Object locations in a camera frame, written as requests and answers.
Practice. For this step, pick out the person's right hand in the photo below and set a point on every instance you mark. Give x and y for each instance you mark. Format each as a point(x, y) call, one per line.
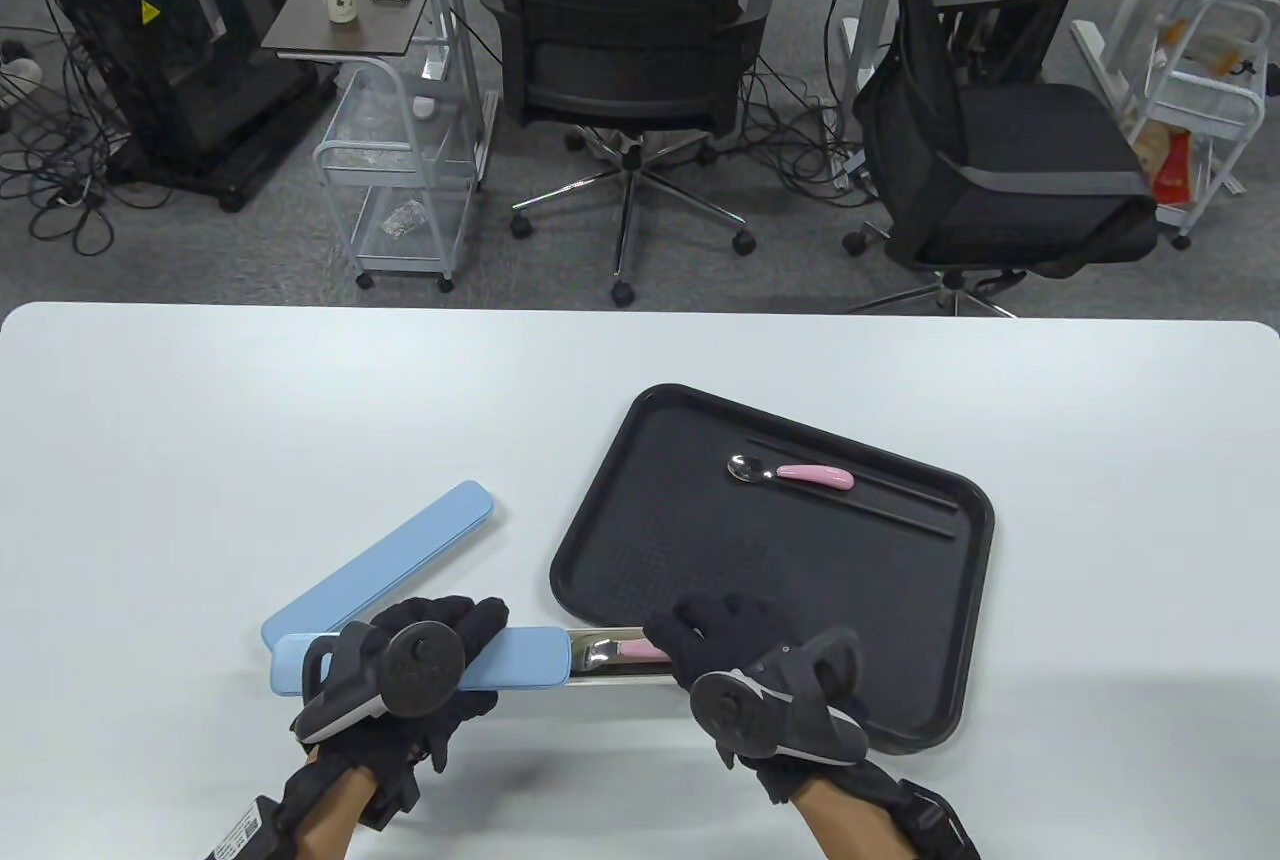
point(740, 622)

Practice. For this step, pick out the person's left hand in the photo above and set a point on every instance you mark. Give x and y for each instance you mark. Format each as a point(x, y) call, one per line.
point(475, 618)

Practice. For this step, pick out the blue slide lunch box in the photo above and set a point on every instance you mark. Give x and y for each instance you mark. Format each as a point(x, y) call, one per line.
point(440, 525)
point(520, 657)

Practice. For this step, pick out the black white motion controller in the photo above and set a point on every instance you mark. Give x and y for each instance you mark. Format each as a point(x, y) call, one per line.
point(730, 715)
point(425, 670)

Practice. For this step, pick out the black chopstick utensil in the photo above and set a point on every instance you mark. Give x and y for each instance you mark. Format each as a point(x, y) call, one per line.
point(900, 511)
point(900, 490)

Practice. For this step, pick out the person's right forearm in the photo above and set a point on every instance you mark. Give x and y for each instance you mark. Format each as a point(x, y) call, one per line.
point(855, 825)

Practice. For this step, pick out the person's left forearm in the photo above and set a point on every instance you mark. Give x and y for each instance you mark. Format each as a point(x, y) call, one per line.
point(335, 820)

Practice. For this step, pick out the black plastic tray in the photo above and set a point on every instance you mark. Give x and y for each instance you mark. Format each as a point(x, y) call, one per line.
point(680, 480)

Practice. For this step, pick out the crumpled clear plastic bag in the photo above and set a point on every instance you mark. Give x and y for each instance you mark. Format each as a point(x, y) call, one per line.
point(403, 220)

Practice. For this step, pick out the white power strip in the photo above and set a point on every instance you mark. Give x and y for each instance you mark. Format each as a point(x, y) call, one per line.
point(850, 165)

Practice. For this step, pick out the small white device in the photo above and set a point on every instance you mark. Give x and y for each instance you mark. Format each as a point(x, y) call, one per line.
point(424, 107)

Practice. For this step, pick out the black armrest office chair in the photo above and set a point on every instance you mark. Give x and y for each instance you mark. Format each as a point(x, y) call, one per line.
point(1030, 150)

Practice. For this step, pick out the black mesh office chair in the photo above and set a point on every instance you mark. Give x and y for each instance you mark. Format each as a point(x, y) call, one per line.
point(620, 50)

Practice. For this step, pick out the brown top white rolling cart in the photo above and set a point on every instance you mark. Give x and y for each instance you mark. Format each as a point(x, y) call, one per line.
point(340, 35)

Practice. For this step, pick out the silver desk leg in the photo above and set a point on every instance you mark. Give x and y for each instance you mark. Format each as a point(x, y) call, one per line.
point(455, 0)
point(870, 20)

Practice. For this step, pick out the red packet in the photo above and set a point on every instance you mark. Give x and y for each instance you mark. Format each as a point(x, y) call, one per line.
point(1172, 170)

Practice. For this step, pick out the black glass computer case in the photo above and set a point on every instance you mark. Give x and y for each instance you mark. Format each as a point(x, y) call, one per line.
point(130, 60)

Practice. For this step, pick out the white power adapter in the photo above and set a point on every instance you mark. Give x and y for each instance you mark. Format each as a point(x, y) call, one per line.
point(22, 72)

